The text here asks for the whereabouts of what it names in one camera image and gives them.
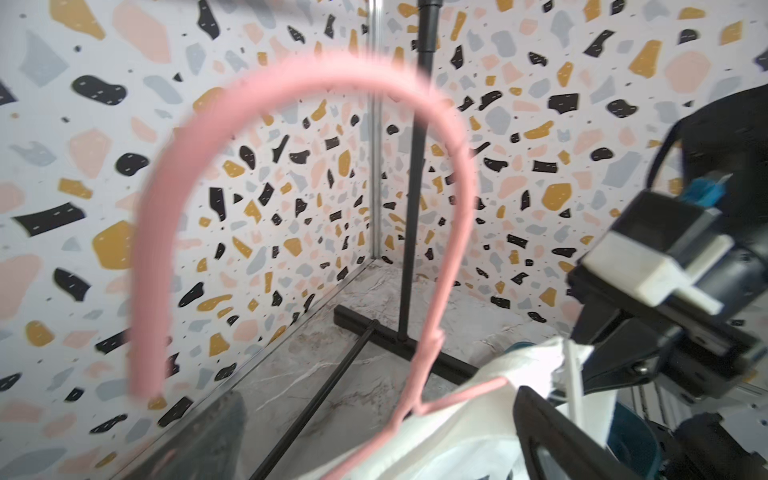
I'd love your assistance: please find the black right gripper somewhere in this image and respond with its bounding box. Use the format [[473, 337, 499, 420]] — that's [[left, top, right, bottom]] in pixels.
[[567, 265, 767, 402]]

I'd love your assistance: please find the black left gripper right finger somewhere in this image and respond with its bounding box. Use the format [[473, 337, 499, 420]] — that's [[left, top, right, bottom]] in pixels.
[[513, 386, 638, 480]]

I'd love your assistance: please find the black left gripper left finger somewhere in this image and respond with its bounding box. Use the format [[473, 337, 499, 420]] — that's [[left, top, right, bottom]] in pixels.
[[127, 391, 246, 480]]

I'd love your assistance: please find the white printed t-shirt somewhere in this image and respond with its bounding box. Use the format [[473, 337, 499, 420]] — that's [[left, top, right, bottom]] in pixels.
[[299, 335, 619, 480]]

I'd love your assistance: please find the pink wire hanger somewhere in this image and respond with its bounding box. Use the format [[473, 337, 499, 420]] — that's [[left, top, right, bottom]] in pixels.
[[127, 50, 511, 480]]

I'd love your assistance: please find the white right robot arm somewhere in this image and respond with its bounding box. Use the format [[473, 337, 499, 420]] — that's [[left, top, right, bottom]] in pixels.
[[568, 86, 767, 402]]

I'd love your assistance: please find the dark teal clothespin bin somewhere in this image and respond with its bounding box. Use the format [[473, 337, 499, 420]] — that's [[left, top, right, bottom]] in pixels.
[[607, 402, 662, 479]]

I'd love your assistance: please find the dark grey clothes rack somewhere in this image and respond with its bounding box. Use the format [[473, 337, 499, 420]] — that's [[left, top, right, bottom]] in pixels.
[[249, 0, 477, 479]]

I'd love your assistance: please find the aluminium corner profile right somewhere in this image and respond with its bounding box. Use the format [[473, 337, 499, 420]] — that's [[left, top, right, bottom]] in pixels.
[[368, 0, 384, 260]]

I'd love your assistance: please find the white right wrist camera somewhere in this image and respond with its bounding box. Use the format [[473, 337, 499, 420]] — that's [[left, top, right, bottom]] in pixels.
[[581, 171, 735, 316]]

